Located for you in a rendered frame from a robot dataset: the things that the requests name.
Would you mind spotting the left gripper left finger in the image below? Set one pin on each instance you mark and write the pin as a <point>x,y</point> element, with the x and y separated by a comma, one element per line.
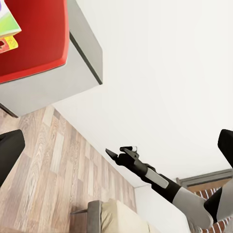
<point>11,146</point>

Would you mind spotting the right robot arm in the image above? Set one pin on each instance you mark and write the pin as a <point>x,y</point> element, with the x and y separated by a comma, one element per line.
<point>203,213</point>

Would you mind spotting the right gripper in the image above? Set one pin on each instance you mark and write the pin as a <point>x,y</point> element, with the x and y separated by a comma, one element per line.
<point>129,159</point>

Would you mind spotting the swivel chair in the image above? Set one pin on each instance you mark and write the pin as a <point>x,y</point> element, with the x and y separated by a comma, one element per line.
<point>42,43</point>

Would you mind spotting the fixed window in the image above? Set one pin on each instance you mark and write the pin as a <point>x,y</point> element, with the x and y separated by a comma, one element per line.
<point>205,186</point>

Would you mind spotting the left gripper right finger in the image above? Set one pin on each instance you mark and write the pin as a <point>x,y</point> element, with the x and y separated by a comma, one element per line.
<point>225,144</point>

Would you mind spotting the desk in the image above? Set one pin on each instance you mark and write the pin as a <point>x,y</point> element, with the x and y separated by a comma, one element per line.
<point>83,71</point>

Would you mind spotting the board game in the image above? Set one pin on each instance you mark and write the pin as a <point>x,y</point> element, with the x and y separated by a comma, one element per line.
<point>8,28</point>

